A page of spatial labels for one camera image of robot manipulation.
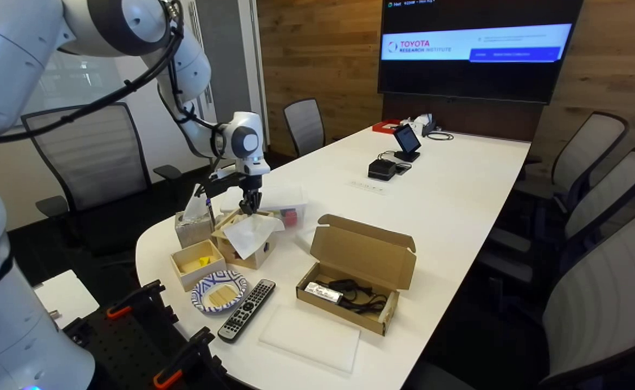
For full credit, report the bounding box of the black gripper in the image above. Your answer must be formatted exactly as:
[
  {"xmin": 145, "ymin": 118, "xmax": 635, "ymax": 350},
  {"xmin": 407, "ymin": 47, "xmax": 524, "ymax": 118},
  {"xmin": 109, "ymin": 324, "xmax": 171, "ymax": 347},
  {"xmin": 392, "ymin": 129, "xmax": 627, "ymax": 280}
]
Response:
[{"xmin": 231, "ymin": 170, "xmax": 266, "ymax": 219}]

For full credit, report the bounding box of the white paper napkin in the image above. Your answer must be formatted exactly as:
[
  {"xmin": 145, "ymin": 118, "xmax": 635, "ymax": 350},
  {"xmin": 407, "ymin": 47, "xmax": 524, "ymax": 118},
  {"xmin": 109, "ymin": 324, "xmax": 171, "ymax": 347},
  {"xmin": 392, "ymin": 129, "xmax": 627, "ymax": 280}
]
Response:
[{"xmin": 223, "ymin": 211, "xmax": 285, "ymax": 259}]

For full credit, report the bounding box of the wooden shape sorter box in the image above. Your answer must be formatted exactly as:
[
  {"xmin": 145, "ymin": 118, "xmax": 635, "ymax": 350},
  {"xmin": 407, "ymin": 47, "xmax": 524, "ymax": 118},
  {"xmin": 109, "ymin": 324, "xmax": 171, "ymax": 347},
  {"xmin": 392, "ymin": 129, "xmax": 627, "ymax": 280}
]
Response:
[{"xmin": 210, "ymin": 207, "xmax": 274, "ymax": 270}]

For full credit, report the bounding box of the clear plastic container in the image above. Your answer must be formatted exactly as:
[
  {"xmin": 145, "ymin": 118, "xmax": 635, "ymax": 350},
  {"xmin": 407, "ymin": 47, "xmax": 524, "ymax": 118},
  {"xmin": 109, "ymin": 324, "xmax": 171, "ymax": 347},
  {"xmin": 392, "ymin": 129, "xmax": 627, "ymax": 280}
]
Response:
[{"xmin": 257, "ymin": 189, "xmax": 313, "ymax": 233}]

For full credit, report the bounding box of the small red object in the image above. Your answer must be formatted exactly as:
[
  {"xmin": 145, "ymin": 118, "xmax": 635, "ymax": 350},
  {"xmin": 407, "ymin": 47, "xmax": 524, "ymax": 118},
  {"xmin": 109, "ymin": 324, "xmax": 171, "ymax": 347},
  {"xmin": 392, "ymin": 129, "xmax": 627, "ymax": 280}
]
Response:
[{"xmin": 280, "ymin": 206, "xmax": 308, "ymax": 228}]

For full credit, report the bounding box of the white facial tissue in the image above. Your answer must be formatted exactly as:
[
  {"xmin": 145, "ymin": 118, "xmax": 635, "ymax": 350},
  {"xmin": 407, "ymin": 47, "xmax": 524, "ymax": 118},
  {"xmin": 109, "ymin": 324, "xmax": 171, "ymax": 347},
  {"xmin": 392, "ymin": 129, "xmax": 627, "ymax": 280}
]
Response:
[{"xmin": 179, "ymin": 190, "xmax": 210, "ymax": 226}]

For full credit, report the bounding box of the yellow toy block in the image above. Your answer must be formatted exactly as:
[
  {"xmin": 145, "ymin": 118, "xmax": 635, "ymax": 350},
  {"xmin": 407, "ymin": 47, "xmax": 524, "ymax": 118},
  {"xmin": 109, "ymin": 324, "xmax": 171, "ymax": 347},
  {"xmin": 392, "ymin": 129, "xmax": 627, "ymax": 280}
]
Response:
[{"xmin": 186, "ymin": 248, "xmax": 214, "ymax": 273}]

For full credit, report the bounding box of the tan wooden block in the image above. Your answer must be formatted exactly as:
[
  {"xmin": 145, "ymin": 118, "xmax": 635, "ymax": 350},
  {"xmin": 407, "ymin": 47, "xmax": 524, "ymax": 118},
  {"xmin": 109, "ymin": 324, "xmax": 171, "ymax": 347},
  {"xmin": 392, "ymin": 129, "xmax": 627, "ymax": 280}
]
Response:
[{"xmin": 205, "ymin": 283, "xmax": 239, "ymax": 305}]

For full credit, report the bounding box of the grey mesh office chair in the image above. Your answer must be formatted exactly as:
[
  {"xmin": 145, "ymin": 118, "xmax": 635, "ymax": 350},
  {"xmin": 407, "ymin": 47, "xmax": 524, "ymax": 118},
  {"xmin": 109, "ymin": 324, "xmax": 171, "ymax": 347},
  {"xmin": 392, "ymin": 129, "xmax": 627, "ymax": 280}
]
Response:
[
  {"xmin": 474, "ymin": 147, "xmax": 635, "ymax": 290},
  {"xmin": 282, "ymin": 97, "xmax": 327, "ymax": 159},
  {"xmin": 401, "ymin": 207, "xmax": 635, "ymax": 390},
  {"xmin": 524, "ymin": 110, "xmax": 629, "ymax": 213},
  {"xmin": 20, "ymin": 102, "xmax": 189, "ymax": 244}
]

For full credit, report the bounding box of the blue patterned paper plate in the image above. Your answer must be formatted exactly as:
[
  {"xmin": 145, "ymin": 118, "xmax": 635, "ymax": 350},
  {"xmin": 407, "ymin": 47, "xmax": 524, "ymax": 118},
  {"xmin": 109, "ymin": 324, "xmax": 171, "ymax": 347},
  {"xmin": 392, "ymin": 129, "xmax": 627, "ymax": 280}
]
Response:
[{"xmin": 189, "ymin": 268, "xmax": 248, "ymax": 316}]

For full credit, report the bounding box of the black remote control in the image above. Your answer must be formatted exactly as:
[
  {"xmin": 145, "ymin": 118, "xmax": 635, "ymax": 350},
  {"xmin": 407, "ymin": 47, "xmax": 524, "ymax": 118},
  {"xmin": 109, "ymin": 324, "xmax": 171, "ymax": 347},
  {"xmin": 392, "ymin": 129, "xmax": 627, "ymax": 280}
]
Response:
[{"xmin": 214, "ymin": 278, "xmax": 277, "ymax": 345}]

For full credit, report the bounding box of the white printed card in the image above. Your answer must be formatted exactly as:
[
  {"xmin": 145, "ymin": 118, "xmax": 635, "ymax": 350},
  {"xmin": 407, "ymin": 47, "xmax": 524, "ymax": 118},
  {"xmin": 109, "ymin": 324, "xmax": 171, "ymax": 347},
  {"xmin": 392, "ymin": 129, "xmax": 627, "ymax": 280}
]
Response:
[{"xmin": 300, "ymin": 280, "xmax": 344, "ymax": 304}]

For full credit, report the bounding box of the open cardboard box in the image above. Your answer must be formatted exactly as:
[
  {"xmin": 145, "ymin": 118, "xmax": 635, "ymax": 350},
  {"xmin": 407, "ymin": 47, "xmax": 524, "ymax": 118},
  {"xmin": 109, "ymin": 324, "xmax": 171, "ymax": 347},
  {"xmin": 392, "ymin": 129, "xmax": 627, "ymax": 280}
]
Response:
[{"xmin": 293, "ymin": 213, "xmax": 418, "ymax": 337}]

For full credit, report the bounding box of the small black box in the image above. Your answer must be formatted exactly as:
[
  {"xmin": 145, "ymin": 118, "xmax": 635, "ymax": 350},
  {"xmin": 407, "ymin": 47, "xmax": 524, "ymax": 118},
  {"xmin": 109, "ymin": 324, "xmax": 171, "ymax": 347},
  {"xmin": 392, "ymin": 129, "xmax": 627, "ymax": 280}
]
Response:
[{"xmin": 366, "ymin": 159, "xmax": 398, "ymax": 182}]

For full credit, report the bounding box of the white flat plastic lid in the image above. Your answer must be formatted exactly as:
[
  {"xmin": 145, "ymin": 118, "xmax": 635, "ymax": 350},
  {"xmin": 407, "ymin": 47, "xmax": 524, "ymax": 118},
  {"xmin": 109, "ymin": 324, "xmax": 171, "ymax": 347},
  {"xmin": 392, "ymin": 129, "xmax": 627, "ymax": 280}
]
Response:
[{"xmin": 257, "ymin": 302, "xmax": 361, "ymax": 375}]

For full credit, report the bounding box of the red tray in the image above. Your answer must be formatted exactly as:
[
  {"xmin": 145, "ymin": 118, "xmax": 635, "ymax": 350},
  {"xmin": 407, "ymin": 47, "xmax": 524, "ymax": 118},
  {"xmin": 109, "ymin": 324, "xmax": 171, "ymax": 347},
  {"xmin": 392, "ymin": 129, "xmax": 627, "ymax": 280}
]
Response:
[{"xmin": 370, "ymin": 117, "xmax": 403, "ymax": 136}]

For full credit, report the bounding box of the black tablet on stand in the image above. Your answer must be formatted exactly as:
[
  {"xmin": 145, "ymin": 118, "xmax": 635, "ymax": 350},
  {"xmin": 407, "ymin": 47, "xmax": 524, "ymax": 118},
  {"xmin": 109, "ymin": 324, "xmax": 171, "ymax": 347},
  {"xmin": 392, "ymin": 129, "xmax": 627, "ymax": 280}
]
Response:
[{"xmin": 389, "ymin": 123, "xmax": 425, "ymax": 165}]

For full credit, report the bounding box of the black mounting plate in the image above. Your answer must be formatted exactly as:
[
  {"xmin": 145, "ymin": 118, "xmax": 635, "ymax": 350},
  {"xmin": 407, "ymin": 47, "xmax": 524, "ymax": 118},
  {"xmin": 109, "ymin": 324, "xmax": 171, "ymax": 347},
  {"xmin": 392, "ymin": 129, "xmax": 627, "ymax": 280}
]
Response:
[{"xmin": 63, "ymin": 283, "xmax": 257, "ymax": 390}]

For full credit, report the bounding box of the white desk device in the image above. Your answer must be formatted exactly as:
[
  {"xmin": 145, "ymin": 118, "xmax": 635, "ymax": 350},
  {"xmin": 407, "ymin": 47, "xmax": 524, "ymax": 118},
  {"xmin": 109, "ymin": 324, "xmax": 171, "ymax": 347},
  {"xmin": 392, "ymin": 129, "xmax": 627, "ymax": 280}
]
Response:
[{"xmin": 409, "ymin": 112, "xmax": 437, "ymax": 139}]

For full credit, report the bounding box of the white flat floor panel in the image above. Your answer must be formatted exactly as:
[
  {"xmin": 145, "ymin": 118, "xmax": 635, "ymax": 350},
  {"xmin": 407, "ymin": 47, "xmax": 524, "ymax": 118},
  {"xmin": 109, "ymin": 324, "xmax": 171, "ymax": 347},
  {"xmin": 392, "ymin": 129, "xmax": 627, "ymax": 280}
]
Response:
[{"xmin": 33, "ymin": 268, "xmax": 101, "ymax": 332}]

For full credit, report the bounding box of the wrist mounted camera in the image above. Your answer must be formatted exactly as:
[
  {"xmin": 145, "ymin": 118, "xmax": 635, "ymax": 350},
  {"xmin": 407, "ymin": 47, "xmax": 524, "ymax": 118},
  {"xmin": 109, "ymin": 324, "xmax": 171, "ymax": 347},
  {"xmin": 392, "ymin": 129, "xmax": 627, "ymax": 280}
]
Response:
[{"xmin": 194, "ymin": 170, "xmax": 248, "ymax": 199}]

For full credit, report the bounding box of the black coiled cable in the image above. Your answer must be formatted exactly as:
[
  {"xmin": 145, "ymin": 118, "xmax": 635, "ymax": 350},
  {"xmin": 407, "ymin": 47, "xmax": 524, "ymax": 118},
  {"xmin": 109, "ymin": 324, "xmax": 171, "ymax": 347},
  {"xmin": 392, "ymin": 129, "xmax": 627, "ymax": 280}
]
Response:
[{"xmin": 325, "ymin": 278, "xmax": 389, "ymax": 316}]

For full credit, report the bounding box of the black clamp orange handle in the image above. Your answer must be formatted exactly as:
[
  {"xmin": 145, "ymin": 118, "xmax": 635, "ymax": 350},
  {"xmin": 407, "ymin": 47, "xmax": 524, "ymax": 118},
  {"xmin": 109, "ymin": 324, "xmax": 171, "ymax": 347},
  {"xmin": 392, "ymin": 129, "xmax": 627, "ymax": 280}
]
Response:
[
  {"xmin": 103, "ymin": 280, "xmax": 168, "ymax": 322},
  {"xmin": 150, "ymin": 324, "xmax": 216, "ymax": 390}
]

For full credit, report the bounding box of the glass wall whiteboard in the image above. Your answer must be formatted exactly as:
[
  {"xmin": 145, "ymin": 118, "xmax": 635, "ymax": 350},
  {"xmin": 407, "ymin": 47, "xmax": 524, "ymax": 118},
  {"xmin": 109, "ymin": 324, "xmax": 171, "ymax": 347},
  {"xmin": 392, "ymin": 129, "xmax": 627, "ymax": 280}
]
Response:
[{"xmin": 22, "ymin": 47, "xmax": 160, "ymax": 122}]

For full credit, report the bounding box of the wall mounted TV screen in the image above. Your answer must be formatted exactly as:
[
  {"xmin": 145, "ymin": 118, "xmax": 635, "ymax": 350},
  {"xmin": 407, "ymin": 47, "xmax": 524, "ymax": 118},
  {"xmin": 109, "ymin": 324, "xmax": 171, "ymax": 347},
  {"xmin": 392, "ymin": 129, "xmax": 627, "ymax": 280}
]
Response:
[{"xmin": 377, "ymin": 0, "xmax": 584, "ymax": 103}]

